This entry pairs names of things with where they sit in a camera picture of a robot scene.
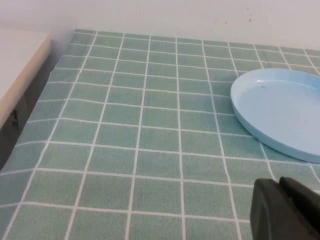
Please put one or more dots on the light blue plate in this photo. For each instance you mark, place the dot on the light blue plate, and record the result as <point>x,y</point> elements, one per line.
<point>280,112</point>

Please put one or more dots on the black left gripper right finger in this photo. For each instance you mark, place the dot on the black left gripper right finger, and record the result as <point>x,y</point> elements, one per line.
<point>307,207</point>

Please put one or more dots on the beige side table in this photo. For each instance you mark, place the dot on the beige side table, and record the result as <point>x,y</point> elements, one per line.
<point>17,65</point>

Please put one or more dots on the green checked tablecloth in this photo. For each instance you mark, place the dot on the green checked tablecloth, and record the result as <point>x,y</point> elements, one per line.
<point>150,150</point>

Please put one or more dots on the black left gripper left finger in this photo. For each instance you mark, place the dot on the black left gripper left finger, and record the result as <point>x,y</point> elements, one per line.
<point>270,215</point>

